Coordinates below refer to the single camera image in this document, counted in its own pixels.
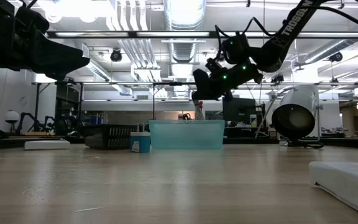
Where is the teal translucent plastic bin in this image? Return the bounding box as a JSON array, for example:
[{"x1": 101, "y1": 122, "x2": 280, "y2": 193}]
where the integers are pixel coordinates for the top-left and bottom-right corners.
[{"x1": 149, "y1": 119, "x2": 226, "y2": 150}]

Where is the white printed box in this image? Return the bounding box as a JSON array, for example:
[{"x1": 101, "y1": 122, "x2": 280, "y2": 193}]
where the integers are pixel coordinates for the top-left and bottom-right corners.
[{"x1": 24, "y1": 139, "x2": 71, "y2": 151}]

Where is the blue storage box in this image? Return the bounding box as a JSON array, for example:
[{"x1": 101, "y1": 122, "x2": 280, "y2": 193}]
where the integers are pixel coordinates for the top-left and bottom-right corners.
[{"x1": 85, "y1": 113, "x2": 108, "y2": 125}]

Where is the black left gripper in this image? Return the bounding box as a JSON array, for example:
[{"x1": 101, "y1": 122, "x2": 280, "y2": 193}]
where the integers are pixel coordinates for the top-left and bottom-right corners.
[{"x1": 0, "y1": 0, "x2": 91, "y2": 81}]

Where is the black computer monitor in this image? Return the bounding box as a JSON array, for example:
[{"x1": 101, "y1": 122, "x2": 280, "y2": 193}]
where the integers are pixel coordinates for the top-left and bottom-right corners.
[{"x1": 222, "y1": 98, "x2": 257, "y2": 124}]

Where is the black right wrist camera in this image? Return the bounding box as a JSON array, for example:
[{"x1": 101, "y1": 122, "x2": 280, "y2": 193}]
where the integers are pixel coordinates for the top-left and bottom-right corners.
[{"x1": 205, "y1": 57, "x2": 226, "y2": 75}]

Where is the white globe lamp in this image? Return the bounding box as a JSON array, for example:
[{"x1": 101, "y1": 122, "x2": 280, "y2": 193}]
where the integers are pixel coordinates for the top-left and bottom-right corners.
[{"x1": 4, "y1": 110, "x2": 21, "y2": 134}]

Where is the black background metal frame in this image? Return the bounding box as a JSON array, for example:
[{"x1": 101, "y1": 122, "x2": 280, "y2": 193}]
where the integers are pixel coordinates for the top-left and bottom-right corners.
[{"x1": 31, "y1": 80, "x2": 358, "y2": 134}]

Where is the white cylindrical lamp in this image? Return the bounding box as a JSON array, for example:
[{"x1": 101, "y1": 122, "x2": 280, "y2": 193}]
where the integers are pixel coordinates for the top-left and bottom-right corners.
[{"x1": 270, "y1": 85, "x2": 324, "y2": 147}]

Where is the black power cord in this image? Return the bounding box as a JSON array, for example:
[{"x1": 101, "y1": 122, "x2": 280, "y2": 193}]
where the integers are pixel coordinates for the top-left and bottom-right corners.
[{"x1": 286, "y1": 139, "x2": 325, "y2": 150}]

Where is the dark shelf cabinet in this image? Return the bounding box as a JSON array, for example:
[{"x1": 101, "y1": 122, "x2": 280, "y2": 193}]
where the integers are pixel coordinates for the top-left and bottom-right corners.
[{"x1": 56, "y1": 83, "x2": 83, "y2": 125}]

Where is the silver ventilation duct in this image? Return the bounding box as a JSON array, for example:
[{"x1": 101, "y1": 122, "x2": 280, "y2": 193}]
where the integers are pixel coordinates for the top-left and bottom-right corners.
[{"x1": 163, "y1": 0, "x2": 207, "y2": 63}]

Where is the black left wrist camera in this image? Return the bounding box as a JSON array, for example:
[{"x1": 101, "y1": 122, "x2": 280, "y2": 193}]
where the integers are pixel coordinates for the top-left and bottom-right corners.
[{"x1": 16, "y1": 5, "x2": 50, "y2": 34}]

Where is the black mesh basket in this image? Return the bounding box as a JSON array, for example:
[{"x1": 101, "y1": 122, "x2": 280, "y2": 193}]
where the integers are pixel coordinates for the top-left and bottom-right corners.
[{"x1": 83, "y1": 124, "x2": 140, "y2": 151}]

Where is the small blue white charger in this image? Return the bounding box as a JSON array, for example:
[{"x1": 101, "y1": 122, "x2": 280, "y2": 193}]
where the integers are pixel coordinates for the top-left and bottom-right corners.
[{"x1": 130, "y1": 123, "x2": 152, "y2": 154}]

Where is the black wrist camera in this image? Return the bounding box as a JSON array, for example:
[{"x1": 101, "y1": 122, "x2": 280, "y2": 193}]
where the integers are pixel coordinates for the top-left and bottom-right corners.
[
  {"x1": 16, "y1": 5, "x2": 50, "y2": 34},
  {"x1": 205, "y1": 57, "x2": 226, "y2": 75}
]

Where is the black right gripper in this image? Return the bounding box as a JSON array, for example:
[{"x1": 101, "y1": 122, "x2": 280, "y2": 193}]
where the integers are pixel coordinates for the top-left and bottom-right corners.
[{"x1": 191, "y1": 62, "x2": 264, "y2": 102}]

